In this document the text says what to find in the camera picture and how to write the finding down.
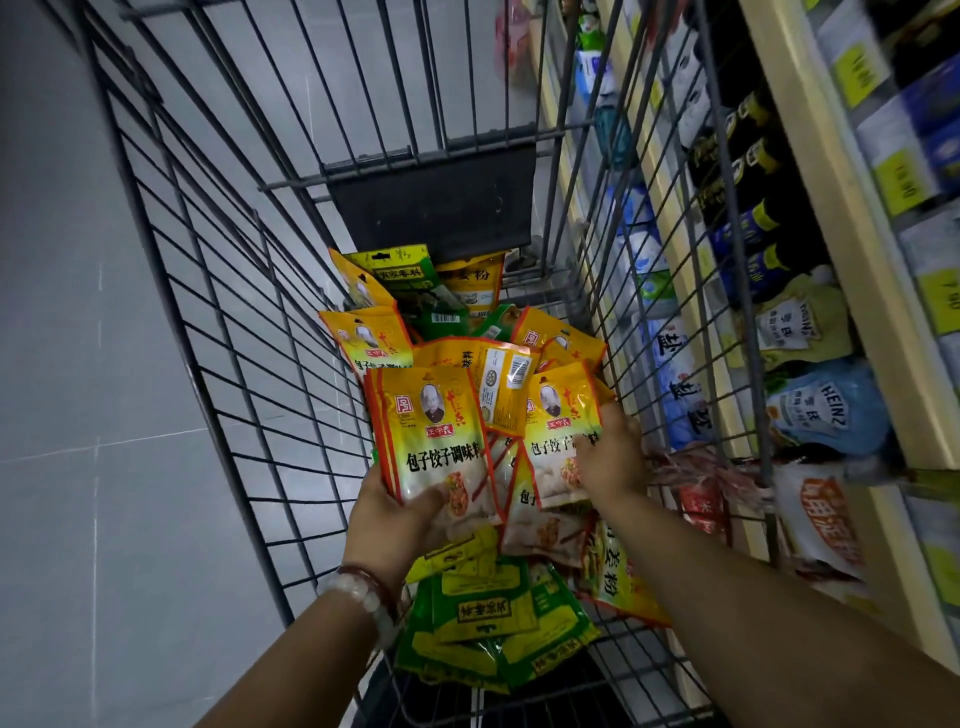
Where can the pile of seasoning packets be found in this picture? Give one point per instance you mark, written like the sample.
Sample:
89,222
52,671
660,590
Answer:
480,615

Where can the person's right hand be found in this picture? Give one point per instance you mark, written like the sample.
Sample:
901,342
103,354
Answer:
615,465

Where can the wooden store shelving with goods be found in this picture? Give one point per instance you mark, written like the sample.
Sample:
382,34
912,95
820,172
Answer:
825,195

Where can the row of small dark bottles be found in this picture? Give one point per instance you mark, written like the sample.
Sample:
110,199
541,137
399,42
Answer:
750,180

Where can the row of blue packets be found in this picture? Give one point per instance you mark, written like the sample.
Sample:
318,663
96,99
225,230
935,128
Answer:
668,345

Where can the person's left hand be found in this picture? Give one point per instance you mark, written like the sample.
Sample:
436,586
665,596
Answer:
393,537

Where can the rows of assorted seasoning packets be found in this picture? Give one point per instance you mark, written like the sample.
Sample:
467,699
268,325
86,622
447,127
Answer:
825,525

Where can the person's right forearm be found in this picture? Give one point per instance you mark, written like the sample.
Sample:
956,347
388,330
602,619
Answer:
780,630

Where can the row of yellow price tags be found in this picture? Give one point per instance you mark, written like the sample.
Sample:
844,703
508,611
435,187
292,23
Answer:
900,173

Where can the pale green pouch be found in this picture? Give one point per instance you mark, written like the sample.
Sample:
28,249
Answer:
803,323

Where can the black plastic cart flap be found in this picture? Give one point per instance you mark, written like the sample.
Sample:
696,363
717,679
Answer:
435,203

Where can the blue white pouch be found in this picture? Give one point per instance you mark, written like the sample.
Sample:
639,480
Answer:
833,408

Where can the person's left forearm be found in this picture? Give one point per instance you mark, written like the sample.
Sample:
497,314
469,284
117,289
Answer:
293,668

